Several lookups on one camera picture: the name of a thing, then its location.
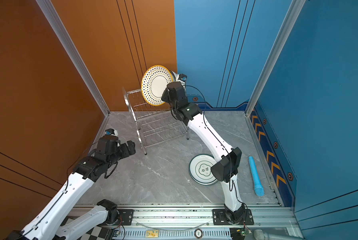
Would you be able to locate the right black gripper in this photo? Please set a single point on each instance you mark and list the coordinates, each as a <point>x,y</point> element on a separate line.
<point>166,97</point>

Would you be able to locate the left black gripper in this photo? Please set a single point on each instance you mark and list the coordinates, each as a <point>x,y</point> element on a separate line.
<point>127,153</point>

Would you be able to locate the yellow rim dotted plate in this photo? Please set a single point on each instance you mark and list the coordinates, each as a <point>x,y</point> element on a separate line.
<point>153,84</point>

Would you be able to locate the chrome wire dish rack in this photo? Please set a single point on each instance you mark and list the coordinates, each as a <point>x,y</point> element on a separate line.
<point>154,124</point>

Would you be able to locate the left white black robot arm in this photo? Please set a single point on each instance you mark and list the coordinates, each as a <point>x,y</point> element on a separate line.
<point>47,225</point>

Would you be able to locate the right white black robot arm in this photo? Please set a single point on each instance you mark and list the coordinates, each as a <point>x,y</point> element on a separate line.
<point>227,158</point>

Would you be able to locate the large white plate black rim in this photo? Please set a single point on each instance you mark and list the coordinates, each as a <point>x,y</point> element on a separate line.
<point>175,76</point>

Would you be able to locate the black white checkerboard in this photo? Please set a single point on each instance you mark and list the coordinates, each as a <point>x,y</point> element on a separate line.
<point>97,233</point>

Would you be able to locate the light blue toy microphone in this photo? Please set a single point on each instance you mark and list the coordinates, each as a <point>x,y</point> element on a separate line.
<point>258,188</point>

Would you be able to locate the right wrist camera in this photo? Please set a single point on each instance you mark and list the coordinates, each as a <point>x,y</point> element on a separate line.
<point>183,79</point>

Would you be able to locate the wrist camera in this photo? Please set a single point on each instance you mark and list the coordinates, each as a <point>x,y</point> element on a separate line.
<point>111,132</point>
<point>183,79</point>

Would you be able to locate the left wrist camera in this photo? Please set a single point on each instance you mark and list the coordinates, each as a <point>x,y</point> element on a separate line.
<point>111,132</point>

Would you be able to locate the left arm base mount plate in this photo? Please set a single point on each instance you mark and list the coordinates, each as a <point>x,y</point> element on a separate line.
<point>124,217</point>

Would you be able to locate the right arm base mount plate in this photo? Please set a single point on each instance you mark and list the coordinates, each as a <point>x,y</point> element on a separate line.
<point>220,218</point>

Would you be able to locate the aluminium front rail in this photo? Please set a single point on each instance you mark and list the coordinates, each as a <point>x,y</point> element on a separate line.
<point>194,222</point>

